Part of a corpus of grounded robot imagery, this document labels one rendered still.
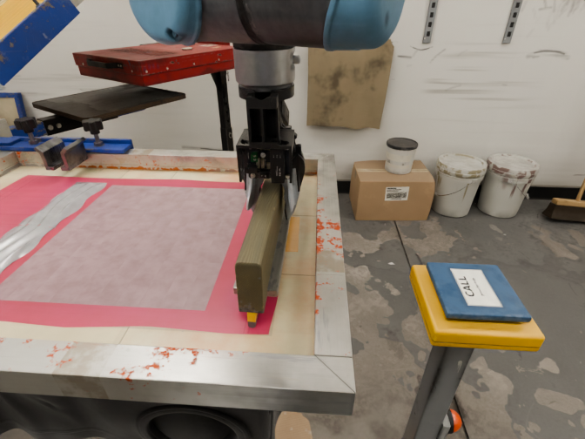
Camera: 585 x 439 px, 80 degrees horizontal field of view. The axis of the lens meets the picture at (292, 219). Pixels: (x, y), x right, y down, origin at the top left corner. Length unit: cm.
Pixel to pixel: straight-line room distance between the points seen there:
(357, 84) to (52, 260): 211
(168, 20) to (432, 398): 62
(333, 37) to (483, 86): 249
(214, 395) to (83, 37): 272
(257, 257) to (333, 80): 213
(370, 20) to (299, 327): 33
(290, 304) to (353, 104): 211
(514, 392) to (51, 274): 159
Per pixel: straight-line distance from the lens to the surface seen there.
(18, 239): 73
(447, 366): 61
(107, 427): 71
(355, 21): 27
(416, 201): 247
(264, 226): 43
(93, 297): 55
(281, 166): 46
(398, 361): 165
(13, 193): 92
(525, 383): 179
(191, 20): 33
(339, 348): 38
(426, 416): 72
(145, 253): 60
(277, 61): 44
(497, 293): 53
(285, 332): 44
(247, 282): 39
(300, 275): 51
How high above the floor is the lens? 129
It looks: 32 degrees down
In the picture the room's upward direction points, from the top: straight up
